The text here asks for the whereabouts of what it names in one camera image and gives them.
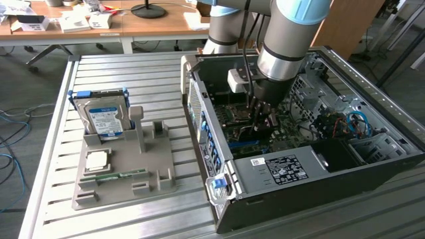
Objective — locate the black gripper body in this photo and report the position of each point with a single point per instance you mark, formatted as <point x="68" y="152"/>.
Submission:
<point x="272" y="90"/>

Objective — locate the green graphics card black fan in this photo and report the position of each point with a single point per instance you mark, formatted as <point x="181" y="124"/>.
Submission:
<point x="249" y="134"/>

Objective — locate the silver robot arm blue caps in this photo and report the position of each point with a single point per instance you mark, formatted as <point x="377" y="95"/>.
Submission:
<point x="288" y="37"/>

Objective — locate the metal CPU socket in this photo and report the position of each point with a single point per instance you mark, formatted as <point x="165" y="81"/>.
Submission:
<point x="233" y="114"/>

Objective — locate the green motherboard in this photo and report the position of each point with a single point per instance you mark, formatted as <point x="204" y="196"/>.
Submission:
<point x="292" y="132"/>

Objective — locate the blue expansion slot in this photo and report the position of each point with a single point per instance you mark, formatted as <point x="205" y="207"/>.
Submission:
<point x="244" y="144"/>

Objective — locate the grey chipset heatsink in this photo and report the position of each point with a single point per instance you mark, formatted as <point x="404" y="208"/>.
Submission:
<point x="281" y="147"/>

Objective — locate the grey power supply unit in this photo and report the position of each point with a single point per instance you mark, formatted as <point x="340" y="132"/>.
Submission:
<point x="249" y="179"/>

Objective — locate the blue case latch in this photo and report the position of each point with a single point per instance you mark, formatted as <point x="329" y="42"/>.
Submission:
<point x="219" y="183"/>

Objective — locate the white booklet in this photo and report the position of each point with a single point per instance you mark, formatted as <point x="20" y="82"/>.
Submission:
<point x="196" y="22"/>

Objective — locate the wooden cabinet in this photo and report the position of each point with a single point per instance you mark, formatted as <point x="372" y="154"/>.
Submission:
<point x="359" y="25"/>

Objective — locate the black open PC case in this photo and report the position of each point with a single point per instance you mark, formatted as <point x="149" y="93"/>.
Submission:
<point x="299" y="204"/>

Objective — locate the wooden desk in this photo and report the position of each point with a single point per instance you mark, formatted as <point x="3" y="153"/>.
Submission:
<point x="50" y="35"/>
<point x="159" y="27"/>

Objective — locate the grey parts rack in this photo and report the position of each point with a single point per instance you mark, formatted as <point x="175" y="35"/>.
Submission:
<point x="123" y="159"/>

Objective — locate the hard disk blue carrier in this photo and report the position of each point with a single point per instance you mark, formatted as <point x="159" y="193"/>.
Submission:
<point x="99" y="119"/>

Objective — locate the black round lamp base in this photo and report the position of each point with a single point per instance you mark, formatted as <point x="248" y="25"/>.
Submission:
<point x="148" y="11"/>

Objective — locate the green RAM stick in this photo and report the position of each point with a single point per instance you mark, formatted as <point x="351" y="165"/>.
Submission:
<point x="112" y="175"/>

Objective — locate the silver CPU chip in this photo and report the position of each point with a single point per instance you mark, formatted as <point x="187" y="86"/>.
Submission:
<point x="96" y="161"/>

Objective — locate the white box small label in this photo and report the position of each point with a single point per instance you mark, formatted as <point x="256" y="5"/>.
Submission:
<point x="99" y="22"/>

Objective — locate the white box round recess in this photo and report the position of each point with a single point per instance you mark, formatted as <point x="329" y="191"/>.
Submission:
<point x="75" y="23"/>

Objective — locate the tape roll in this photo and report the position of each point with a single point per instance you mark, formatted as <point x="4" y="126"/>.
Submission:
<point x="70" y="2"/>

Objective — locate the grey cup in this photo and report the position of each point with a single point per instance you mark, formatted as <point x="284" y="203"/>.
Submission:
<point x="54" y="3"/>

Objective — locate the white box black lid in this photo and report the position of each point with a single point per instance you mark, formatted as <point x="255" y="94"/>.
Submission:
<point x="34" y="25"/>

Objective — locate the loose papers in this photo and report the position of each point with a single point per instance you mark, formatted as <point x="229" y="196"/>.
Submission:
<point x="16" y="7"/>

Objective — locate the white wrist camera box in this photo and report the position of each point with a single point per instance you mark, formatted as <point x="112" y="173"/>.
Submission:
<point x="237" y="82"/>

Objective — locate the black partition frame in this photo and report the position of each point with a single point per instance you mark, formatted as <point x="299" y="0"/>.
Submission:
<point x="400" y="49"/>

